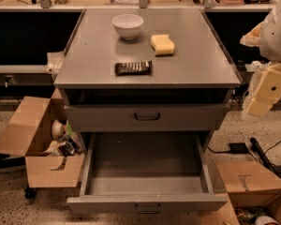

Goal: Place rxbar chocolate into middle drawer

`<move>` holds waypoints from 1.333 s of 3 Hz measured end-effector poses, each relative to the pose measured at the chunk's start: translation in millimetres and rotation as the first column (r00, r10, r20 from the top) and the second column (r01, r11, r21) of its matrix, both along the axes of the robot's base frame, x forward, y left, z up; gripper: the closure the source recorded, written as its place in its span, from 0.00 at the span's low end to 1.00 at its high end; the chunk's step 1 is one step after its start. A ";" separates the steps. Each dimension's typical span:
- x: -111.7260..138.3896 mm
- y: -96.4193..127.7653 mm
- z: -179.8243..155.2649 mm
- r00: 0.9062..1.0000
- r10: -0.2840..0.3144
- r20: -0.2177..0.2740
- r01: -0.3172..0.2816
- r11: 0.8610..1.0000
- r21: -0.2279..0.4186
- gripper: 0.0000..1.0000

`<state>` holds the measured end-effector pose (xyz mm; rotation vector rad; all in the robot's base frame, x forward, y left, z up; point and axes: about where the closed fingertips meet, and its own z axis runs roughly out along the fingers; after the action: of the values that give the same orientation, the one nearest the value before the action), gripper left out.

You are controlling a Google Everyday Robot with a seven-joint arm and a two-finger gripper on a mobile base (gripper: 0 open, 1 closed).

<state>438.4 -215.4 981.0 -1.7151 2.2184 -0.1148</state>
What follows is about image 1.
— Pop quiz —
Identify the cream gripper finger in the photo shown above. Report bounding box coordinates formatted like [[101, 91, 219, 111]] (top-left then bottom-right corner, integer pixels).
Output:
[[240, 22, 263, 47], [244, 63, 281, 118]]

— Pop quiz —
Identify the dark rxbar chocolate wrapper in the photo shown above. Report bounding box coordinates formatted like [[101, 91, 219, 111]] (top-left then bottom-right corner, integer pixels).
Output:
[[114, 61, 153, 76]]

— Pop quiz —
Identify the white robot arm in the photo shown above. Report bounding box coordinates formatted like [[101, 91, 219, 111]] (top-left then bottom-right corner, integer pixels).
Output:
[[240, 0, 281, 121]]

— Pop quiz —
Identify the grey drawer cabinet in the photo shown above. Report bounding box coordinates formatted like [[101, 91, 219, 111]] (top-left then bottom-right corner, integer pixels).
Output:
[[53, 7, 243, 215]]

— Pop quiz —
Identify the closed grey upper drawer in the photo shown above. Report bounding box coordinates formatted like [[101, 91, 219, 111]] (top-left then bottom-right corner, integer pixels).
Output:
[[65, 104, 229, 132]]

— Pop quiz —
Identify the open grey bottom drawer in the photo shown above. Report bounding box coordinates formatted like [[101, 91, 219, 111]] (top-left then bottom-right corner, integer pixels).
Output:
[[67, 131, 228, 214]]

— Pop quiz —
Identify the black power adapter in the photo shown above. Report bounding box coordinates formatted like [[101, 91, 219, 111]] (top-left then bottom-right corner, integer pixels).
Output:
[[229, 142, 249, 154]]

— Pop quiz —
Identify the yellow sponge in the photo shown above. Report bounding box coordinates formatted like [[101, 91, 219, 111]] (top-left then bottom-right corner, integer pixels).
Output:
[[151, 35, 175, 55]]

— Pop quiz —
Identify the right cardboard box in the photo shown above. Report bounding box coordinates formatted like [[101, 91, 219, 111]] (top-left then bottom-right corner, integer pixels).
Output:
[[199, 161, 281, 225]]

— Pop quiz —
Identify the cardboard box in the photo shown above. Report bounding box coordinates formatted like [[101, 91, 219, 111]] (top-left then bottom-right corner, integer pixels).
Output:
[[0, 89, 84, 188], [199, 161, 281, 225]]

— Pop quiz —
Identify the white ceramic bowl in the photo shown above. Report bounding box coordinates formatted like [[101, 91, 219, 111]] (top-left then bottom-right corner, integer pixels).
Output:
[[112, 14, 143, 40]]

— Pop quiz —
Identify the white round object in box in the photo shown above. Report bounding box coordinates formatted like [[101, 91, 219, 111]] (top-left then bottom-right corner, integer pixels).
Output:
[[52, 120, 64, 140]]

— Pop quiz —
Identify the left cardboard box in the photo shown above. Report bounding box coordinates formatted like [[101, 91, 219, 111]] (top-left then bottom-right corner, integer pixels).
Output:
[[0, 89, 84, 188]]

